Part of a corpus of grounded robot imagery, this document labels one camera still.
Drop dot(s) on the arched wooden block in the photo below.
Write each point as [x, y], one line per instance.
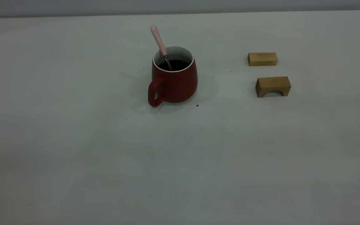
[272, 82]

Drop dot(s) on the flat rectangular wooden block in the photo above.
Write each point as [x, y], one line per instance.
[262, 59]

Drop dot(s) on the red ceramic cup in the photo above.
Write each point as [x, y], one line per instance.
[175, 84]

